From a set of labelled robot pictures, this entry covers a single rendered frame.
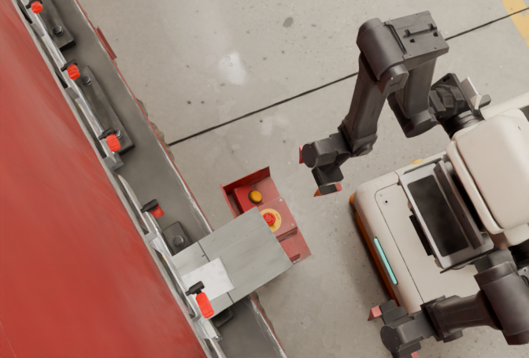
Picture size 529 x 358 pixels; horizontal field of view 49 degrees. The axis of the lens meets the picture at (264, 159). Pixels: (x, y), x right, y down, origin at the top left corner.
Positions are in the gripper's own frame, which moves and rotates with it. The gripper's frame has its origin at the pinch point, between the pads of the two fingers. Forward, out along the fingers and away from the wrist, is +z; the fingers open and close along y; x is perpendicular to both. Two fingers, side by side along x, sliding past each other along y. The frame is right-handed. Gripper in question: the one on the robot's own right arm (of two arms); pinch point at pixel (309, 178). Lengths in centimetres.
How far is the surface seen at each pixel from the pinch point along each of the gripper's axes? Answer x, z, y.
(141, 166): -31.7, 29.8, -24.6
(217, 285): -28.6, 13.9, 16.9
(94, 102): -39, 30, -47
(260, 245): -16.6, 8.0, 11.7
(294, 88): 67, 78, -68
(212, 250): -27.0, 13.3, 8.3
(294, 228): 3.7, 23.0, 6.8
